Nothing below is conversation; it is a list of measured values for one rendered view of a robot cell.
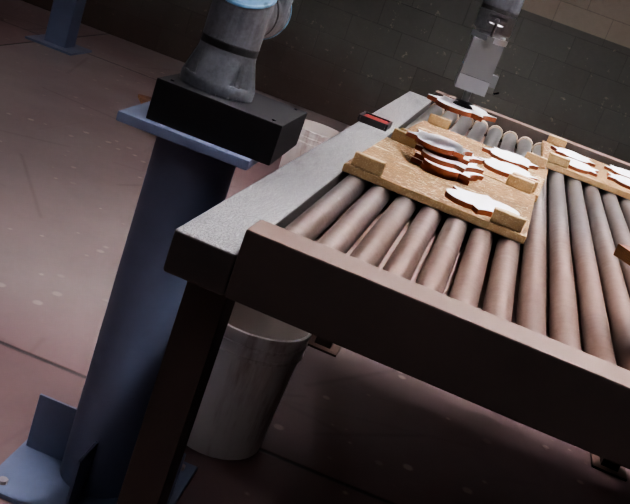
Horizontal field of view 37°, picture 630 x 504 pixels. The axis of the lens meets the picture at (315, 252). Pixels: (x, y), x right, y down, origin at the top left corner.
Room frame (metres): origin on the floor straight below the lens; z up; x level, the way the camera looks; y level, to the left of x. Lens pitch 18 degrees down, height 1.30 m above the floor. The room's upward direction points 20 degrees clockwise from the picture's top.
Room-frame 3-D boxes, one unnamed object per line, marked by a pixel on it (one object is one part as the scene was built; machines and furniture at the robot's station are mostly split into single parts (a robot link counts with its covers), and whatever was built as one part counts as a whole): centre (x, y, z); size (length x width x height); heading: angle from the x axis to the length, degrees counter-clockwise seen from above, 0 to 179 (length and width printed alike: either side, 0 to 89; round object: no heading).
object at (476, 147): (2.25, -0.28, 0.93); 0.41 x 0.35 x 0.02; 169
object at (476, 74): (1.93, -0.19, 1.16); 0.10 x 0.09 x 0.16; 88
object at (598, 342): (2.03, -0.53, 0.90); 1.95 x 0.05 x 0.05; 172
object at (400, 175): (1.83, -0.20, 0.93); 0.41 x 0.35 x 0.02; 170
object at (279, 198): (2.10, -0.01, 0.88); 2.08 x 0.08 x 0.06; 172
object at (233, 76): (1.84, 0.30, 1.00); 0.15 x 0.15 x 0.10
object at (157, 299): (1.84, 0.30, 0.44); 0.38 x 0.38 x 0.87; 85
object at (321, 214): (2.09, -0.08, 0.90); 1.95 x 0.05 x 0.05; 172
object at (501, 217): (1.62, -0.30, 0.95); 0.06 x 0.02 x 0.03; 80
